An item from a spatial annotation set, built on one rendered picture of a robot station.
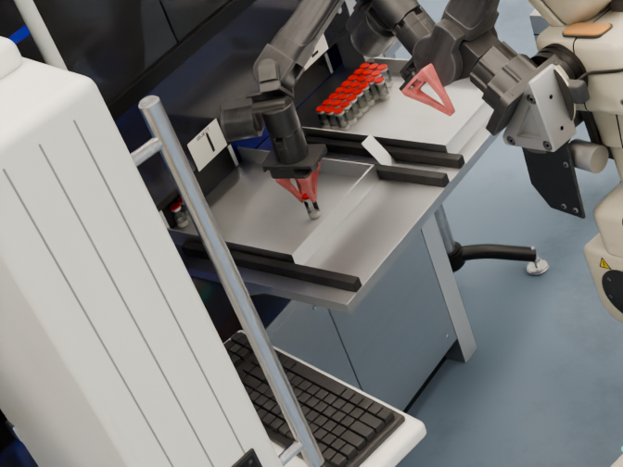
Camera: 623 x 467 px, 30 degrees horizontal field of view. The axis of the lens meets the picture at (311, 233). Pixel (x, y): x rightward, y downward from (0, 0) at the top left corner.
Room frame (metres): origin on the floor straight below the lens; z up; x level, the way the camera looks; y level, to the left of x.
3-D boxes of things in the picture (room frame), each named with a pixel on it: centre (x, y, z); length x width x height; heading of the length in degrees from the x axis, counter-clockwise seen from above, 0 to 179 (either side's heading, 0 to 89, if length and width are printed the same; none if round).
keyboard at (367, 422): (1.40, 0.13, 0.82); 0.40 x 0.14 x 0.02; 31
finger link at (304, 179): (1.75, -0.02, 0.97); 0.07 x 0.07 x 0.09; 55
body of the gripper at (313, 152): (1.75, -0.02, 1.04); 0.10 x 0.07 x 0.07; 55
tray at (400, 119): (1.97, -0.27, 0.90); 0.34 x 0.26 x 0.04; 40
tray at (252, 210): (1.83, 0.06, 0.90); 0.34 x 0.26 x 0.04; 41
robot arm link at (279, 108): (1.75, -0.02, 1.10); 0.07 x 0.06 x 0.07; 69
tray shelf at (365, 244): (1.89, -0.12, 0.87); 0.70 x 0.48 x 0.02; 131
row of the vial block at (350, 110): (2.06, -0.20, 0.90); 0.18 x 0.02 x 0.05; 130
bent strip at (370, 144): (1.79, -0.20, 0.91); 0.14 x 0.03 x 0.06; 41
